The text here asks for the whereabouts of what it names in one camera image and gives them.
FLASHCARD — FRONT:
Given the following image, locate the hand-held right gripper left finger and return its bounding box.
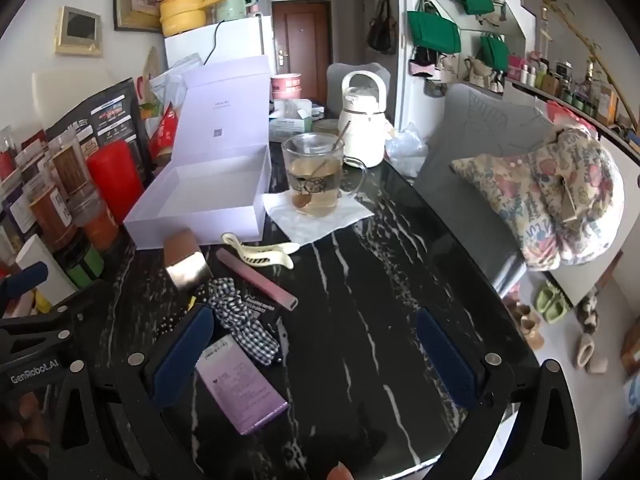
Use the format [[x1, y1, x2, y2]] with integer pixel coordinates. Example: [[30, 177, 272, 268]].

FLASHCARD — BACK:
[[47, 304, 221, 480]]

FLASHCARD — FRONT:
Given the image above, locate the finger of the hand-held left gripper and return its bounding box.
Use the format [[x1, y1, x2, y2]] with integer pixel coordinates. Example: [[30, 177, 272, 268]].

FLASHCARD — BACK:
[[0, 261, 50, 311], [0, 302, 96, 356]]

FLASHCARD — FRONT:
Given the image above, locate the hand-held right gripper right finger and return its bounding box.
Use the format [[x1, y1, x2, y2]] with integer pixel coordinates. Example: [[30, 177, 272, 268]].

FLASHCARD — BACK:
[[412, 307, 583, 480]]

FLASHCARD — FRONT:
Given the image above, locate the black polka dot scrunchie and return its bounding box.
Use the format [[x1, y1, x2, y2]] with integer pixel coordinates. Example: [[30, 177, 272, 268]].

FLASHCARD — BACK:
[[154, 282, 217, 348]]

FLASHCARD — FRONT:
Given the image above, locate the gingham scrunchie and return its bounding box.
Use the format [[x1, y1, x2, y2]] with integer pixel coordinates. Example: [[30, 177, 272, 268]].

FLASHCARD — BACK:
[[207, 276, 281, 367]]

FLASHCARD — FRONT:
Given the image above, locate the gold mirror plate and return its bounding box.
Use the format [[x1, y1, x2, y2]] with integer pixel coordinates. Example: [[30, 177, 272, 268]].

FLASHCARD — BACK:
[[163, 228, 215, 291]]

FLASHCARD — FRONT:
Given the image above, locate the black printed carton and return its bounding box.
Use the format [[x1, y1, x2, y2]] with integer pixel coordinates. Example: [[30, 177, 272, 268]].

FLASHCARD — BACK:
[[240, 287, 291, 356]]

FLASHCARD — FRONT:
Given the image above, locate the pink cosmetic tube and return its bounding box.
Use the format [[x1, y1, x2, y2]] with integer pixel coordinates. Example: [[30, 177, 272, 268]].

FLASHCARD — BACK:
[[216, 248, 299, 311]]

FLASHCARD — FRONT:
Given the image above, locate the cream hair claw clip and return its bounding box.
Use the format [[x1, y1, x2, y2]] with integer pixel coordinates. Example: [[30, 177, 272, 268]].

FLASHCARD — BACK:
[[221, 232, 301, 268]]

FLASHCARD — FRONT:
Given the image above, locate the lavender gift box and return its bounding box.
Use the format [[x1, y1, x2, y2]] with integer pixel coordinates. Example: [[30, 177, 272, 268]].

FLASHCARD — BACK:
[[122, 55, 273, 251]]

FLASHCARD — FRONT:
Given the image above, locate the person's left hand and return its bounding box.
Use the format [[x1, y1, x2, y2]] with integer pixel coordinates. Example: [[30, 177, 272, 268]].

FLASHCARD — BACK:
[[0, 392, 53, 461]]

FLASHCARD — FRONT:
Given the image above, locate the white carton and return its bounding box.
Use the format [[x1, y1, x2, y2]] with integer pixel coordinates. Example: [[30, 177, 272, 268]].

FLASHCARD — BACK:
[[15, 235, 78, 311]]

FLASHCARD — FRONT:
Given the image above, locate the green and black jar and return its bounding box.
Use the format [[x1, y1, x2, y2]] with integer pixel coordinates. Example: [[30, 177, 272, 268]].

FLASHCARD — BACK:
[[65, 242, 106, 288]]

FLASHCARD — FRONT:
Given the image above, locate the green slipper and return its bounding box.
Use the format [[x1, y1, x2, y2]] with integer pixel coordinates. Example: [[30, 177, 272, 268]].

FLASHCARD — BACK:
[[535, 282, 558, 313], [545, 292, 571, 323]]

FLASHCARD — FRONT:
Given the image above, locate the red canister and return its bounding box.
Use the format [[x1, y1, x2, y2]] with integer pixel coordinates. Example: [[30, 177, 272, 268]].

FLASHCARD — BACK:
[[86, 139, 146, 226]]

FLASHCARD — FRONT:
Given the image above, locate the white paper napkin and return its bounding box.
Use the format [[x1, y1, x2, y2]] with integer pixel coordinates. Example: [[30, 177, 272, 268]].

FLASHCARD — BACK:
[[262, 190, 376, 247]]

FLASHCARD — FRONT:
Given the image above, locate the black printed pouch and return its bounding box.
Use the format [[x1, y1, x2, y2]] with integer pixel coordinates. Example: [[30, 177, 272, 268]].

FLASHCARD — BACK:
[[47, 77, 153, 186]]

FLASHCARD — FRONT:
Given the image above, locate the floral cushion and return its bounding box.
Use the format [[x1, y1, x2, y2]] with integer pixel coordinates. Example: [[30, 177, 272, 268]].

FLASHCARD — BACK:
[[450, 127, 626, 271]]

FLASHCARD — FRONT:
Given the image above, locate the red snack bag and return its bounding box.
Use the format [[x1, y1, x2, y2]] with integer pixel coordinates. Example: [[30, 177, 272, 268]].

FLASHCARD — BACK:
[[149, 102, 182, 163]]

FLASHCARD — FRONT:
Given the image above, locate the glass mug of tea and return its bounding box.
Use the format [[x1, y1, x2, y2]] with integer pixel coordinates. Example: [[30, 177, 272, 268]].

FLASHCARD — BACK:
[[281, 132, 368, 218]]

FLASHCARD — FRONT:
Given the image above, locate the clear plastic bag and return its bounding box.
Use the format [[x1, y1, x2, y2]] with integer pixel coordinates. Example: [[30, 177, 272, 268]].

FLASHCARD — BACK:
[[385, 122, 430, 178]]

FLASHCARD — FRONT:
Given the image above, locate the white electric kettle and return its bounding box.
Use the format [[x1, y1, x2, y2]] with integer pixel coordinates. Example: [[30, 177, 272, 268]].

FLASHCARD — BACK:
[[337, 70, 391, 168]]

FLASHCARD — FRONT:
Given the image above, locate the tissue box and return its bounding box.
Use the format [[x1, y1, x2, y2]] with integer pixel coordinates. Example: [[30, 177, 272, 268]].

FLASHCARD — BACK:
[[269, 99, 313, 142]]

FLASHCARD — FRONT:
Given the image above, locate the pink paper bowl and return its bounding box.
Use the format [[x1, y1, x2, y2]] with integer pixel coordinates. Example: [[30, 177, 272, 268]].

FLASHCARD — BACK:
[[270, 74, 304, 101]]

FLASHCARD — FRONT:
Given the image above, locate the row of shelf bottles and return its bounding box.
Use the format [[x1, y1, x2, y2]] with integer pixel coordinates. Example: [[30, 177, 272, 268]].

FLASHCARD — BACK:
[[510, 52, 640, 131]]

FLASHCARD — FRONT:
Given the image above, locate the yellow pot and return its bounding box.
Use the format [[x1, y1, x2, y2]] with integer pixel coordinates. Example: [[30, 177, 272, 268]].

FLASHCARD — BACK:
[[159, 0, 226, 37]]

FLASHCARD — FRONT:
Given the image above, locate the white fridge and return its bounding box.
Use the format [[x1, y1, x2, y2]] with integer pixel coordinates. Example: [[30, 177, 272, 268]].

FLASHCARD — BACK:
[[164, 14, 273, 81]]

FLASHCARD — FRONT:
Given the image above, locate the brown handbag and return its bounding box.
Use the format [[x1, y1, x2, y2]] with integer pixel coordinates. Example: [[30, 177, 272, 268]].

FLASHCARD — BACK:
[[366, 0, 399, 55]]

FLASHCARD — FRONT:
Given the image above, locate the brown door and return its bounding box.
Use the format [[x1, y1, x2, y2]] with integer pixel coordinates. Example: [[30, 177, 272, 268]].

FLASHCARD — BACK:
[[271, 1, 331, 106]]

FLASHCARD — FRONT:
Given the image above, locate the dry branch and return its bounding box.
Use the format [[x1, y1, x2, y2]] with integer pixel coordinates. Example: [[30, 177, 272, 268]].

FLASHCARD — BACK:
[[525, 0, 606, 61]]

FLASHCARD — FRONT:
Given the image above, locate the wall intercom panel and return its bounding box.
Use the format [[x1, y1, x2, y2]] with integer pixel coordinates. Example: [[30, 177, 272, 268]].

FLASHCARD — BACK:
[[55, 6, 104, 56]]

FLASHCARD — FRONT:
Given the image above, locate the black power cable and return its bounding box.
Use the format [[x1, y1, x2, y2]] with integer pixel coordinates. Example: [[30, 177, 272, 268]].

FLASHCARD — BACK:
[[201, 21, 224, 67]]

